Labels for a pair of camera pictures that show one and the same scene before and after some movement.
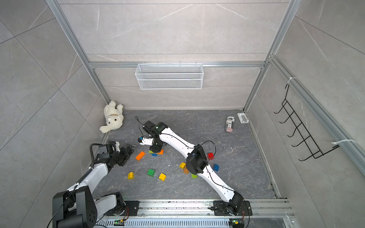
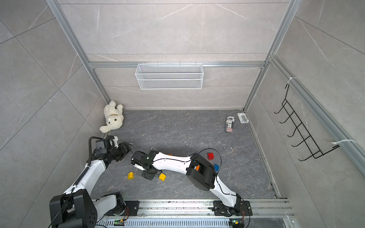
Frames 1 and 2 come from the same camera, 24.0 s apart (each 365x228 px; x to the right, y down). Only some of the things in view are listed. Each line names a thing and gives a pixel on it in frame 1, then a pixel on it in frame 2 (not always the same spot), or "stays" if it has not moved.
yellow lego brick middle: (162, 176) stays
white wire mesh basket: (169, 76) stays
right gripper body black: (157, 146) -> (148, 175)
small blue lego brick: (216, 167) stays
